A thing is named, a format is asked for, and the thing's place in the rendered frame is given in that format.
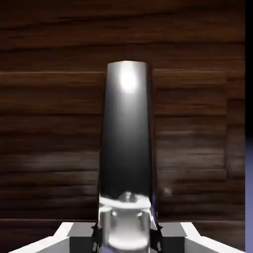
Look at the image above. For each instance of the dark wood cabinet door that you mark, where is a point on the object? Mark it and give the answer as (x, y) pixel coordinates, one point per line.
(49, 138)

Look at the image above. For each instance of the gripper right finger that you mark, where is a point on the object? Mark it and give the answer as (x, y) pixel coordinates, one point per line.
(174, 239)

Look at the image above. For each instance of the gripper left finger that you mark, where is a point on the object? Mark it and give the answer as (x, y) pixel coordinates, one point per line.
(79, 239)

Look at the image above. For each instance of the dark wood cabinet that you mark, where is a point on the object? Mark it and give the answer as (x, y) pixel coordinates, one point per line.
(118, 21)

